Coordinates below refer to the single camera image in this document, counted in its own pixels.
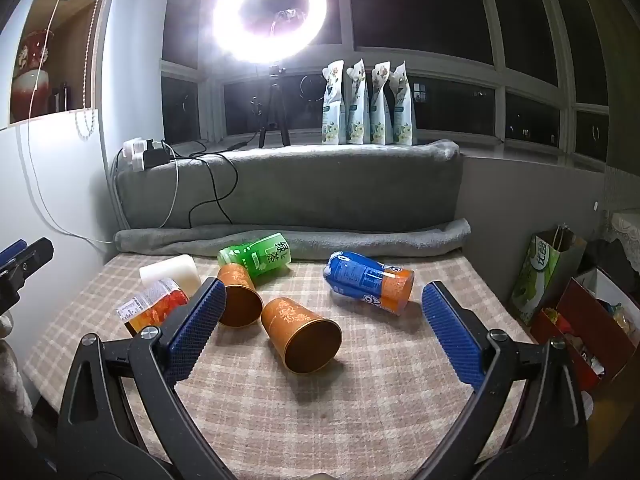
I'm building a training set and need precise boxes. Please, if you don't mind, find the green tea bottle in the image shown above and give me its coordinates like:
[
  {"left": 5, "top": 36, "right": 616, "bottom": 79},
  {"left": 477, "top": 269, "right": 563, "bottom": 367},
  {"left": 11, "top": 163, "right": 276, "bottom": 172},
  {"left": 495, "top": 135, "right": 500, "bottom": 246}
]
[{"left": 217, "top": 232, "right": 292, "bottom": 281}]

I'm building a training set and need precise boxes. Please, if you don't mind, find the rolled grey blanket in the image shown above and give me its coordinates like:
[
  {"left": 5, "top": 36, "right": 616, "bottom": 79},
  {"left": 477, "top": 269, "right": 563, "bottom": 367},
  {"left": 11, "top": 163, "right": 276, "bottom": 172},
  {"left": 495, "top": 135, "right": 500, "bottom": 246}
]
[{"left": 114, "top": 218, "right": 472, "bottom": 261}]

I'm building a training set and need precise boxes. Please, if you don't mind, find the blue and orange bottle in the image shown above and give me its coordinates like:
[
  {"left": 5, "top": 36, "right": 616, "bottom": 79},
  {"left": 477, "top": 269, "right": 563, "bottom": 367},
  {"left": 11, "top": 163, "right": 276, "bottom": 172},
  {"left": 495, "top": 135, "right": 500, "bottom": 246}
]
[{"left": 324, "top": 251, "right": 416, "bottom": 317}]

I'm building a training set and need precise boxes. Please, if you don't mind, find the orange patterned cup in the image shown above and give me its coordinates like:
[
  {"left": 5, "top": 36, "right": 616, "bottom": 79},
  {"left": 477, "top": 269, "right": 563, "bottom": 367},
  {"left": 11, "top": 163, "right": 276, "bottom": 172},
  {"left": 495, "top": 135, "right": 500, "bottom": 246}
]
[
  {"left": 261, "top": 297, "right": 343, "bottom": 375},
  {"left": 217, "top": 263, "right": 264, "bottom": 329}
]

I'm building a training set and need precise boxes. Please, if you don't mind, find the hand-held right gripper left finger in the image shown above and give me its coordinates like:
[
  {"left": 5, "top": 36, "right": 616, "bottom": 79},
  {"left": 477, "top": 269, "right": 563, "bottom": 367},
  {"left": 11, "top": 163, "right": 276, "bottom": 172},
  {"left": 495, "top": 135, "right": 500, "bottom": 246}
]
[{"left": 56, "top": 277, "right": 236, "bottom": 480}]

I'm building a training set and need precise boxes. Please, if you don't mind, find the red cardboard box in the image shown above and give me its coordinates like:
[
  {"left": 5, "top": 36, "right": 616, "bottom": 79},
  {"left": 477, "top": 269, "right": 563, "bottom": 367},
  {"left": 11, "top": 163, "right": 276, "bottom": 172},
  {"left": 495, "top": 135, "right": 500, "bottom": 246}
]
[{"left": 529, "top": 265, "right": 640, "bottom": 394}]

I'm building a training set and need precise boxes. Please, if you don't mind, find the short white cable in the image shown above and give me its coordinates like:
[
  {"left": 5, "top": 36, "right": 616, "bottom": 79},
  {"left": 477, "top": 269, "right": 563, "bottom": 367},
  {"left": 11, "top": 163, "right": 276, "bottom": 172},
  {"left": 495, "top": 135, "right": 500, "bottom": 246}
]
[{"left": 158, "top": 141, "right": 180, "bottom": 229}]

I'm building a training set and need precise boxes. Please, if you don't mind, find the red and white vase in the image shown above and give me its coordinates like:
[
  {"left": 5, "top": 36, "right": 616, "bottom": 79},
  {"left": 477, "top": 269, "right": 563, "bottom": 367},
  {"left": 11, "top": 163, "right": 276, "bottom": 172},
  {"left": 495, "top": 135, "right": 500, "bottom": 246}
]
[{"left": 13, "top": 29, "right": 55, "bottom": 109}]

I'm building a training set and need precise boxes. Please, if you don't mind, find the wooden shelf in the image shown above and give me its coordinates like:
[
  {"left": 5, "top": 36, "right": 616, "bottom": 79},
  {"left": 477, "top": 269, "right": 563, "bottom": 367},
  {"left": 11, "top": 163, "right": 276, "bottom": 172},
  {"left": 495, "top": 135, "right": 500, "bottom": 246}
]
[{"left": 8, "top": 0, "right": 109, "bottom": 127}]

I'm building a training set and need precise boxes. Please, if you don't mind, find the ring light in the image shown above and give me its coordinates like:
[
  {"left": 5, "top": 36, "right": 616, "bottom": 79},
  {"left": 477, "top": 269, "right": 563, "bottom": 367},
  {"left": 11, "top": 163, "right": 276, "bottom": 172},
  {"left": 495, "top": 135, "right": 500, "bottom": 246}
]
[{"left": 212, "top": 0, "right": 329, "bottom": 66}]

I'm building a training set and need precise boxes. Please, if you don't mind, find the white floral pouch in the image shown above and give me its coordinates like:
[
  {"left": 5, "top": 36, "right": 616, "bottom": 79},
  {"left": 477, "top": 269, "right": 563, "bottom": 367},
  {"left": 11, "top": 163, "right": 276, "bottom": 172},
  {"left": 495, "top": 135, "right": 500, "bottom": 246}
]
[
  {"left": 368, "top": 60, "right": 393, "bottom": 145},
  {"left": 389, "top": 61, "right": 418, "bottom": 147},
  {"left": 321, "top": 60, "right": 347, "bottom": 146},
  {"left": 345, "top": 58, "right": 370, "bottom": 146}
]

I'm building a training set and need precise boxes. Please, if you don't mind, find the green paper bag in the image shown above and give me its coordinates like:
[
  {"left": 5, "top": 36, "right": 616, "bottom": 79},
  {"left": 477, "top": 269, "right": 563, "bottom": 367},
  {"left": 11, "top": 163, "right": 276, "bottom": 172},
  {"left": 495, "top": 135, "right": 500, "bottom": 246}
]
[{"left": 508, "top": 224, "right": 587, "bottom": 326}]

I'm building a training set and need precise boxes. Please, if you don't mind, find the plaid tablecloth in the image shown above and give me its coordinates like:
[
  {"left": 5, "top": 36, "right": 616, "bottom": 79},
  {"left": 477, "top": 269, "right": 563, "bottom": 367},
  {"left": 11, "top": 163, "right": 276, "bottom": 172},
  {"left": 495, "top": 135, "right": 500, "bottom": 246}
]
[{"left": 22, "top": 252, "right": 532, "bottom": 480}]

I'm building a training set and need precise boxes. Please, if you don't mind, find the black cable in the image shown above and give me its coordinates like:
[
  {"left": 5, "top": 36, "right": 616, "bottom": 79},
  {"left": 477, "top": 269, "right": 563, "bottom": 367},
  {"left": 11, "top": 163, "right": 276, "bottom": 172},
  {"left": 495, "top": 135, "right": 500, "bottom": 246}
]
[{"left": 169, "top": 140, "right": 239, "bottom": 229}]

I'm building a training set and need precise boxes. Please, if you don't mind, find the white power strip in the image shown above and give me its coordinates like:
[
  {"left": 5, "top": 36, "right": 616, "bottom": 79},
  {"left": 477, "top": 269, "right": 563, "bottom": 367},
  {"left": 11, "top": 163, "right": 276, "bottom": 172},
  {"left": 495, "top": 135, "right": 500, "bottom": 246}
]
[{"left": 122, "top": 137, "right": 166, "bottom": 172}]

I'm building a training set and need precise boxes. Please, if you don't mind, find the orange drink bottle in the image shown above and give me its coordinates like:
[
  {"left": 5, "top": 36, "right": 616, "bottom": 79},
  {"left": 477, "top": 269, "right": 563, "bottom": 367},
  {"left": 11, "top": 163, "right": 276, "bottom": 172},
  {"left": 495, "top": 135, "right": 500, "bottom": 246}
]
[{"left": 116, "top": 279, "right": 190, "bottom": 337}]

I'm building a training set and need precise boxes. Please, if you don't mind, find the pale cloth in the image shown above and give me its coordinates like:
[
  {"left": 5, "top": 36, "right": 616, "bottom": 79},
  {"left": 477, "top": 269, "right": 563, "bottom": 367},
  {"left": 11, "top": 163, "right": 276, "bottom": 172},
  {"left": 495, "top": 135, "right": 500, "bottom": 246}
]
[{"left": 0, "top": 310, "right": 32, "bottom": 416}]

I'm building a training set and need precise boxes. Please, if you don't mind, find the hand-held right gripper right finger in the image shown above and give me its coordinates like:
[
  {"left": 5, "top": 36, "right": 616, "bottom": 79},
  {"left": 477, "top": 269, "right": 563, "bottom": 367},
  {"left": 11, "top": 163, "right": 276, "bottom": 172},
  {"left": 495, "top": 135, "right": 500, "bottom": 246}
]
[{"left": 421, "top": 281, "right": 588, "bottom": 480}]

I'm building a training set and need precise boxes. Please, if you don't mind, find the black tripod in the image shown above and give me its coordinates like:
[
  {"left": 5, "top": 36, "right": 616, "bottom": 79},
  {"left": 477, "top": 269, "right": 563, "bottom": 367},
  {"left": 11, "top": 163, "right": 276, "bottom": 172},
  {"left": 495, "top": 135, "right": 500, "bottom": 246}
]
[{"left": 257, "top": 64, "right": 291, "bottom": 150}]

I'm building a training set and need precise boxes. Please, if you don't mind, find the white bead cord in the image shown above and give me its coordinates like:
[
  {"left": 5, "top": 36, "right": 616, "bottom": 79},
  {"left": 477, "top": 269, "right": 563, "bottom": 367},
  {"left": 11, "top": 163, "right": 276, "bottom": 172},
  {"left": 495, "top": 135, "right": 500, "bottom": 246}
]
[{"left": 74, "top": 0, "right": 109, "bottom": 137}]

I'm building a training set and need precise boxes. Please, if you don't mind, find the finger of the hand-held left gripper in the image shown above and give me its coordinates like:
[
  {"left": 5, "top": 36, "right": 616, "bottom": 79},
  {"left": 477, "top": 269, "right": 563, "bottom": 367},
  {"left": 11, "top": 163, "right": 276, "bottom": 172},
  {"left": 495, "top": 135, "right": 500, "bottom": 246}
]
[
  {"left": 0, "top": 237, "right": 54, "bottom": 311},
  {"left": 0, "top": 240, "right": 28, "bottom": 270}
]

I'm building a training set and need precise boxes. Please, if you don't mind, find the long white cable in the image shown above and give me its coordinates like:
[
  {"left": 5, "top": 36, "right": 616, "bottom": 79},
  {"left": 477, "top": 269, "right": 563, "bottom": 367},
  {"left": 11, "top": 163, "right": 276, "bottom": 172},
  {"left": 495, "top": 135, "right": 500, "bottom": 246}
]
[{"left": 24, "top": 0, "right": 117, "bottom": 246}]

